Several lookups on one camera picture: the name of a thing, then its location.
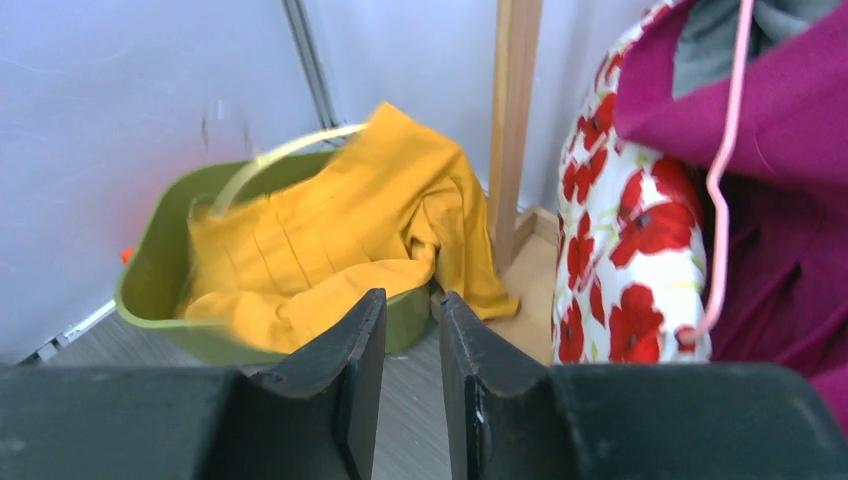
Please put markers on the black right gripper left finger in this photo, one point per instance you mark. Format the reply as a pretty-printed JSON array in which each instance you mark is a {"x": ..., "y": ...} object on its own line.
[{"x": 311, "y": 416}]

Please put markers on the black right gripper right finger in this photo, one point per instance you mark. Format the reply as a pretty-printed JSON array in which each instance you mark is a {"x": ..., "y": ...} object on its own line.
[{"x": 510, "y": 417}]

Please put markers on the yellow pleated skirt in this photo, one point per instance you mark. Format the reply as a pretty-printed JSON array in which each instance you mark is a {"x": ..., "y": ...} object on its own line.
[{"x": 397, "y": 207}]

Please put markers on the cream plastic hanger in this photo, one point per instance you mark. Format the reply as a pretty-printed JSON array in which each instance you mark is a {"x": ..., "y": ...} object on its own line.
[{"x": 262, "y": 161}]

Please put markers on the white red poppy garment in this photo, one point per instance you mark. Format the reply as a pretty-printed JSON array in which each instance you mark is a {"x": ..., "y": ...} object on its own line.
[{"x": 631, "y": 262}]

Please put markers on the green plastic bin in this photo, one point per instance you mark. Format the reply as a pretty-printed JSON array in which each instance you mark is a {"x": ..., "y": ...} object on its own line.
[{"x": 156, "y": 277}]

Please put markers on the magenta dress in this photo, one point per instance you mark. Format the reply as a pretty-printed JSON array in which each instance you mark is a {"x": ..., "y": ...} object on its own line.
[{"x": 785, "y": 185}]

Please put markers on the wooden clothes rack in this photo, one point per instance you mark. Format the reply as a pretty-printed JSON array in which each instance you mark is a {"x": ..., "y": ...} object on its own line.
[{"x": 523, "y": 243}]

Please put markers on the grey garment lining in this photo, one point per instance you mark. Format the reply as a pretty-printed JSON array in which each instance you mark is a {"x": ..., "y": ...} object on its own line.
[{"x": 705, "y": 48}]

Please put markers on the pink wire hanger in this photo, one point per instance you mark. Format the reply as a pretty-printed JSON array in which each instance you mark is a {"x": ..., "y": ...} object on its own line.
[{"x": 715, "y": 301}]

